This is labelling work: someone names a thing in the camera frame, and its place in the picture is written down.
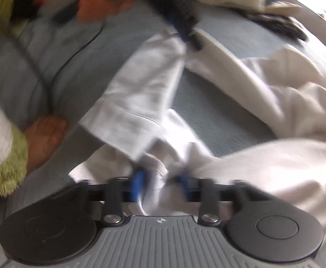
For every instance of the person's left hand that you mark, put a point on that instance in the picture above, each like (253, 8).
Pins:
(96, 5)

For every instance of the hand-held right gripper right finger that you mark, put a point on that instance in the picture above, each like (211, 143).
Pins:
(183, 187)

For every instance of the person's foot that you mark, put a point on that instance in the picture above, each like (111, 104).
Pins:
(45, 136)

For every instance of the dark patterned cloth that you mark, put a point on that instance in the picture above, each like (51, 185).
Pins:
(280, 23)

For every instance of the white button shirt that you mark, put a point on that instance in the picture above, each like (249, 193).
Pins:
(140, 95)

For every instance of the white green fuzzy robe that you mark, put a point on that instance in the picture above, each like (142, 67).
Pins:
(1, 145)

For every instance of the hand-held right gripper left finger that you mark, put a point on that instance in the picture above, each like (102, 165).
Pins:
(137, 185)

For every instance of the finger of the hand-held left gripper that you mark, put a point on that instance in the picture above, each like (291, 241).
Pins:
(183, 19)

